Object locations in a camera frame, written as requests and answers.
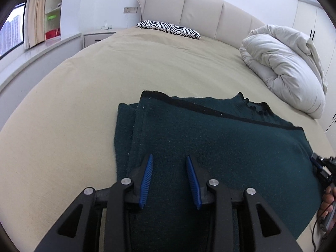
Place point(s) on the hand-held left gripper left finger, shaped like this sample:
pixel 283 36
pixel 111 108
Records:
pixel 146 181

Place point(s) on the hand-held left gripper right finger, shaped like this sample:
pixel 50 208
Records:
pixel 193 182

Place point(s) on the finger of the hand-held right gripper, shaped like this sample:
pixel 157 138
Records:
pixel 317 164

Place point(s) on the dark green knit sweater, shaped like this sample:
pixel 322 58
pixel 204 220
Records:
pixel 210 141

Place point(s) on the person's right hand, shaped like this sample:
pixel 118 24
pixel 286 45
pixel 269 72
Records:
pixel 326 199

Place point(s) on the folded white duvet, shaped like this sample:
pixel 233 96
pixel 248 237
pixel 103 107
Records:
pixel 283 68

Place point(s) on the beige bed with padded headboard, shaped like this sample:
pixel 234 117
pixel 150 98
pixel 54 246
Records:
pixel 131 65

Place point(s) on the white wardrobe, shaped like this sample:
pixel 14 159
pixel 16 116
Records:
pixel 312 21

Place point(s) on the white nightstand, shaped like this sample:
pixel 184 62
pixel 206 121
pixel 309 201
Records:
pixel 94 38

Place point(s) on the zebra striped pillow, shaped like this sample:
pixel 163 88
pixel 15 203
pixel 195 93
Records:
pixel 170 29

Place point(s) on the white window sill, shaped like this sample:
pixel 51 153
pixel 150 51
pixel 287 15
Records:
pixel 34 57

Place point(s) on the red box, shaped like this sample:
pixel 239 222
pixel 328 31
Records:
pixel 52 34

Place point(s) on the beige curtain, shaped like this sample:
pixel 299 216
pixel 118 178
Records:
pixel 35 18

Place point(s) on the window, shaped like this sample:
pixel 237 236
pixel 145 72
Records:
pixel 11 31

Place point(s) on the wall socket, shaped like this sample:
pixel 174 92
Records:
pixel 130 10

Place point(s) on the white wall shelf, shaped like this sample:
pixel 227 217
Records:
pixel 53 5

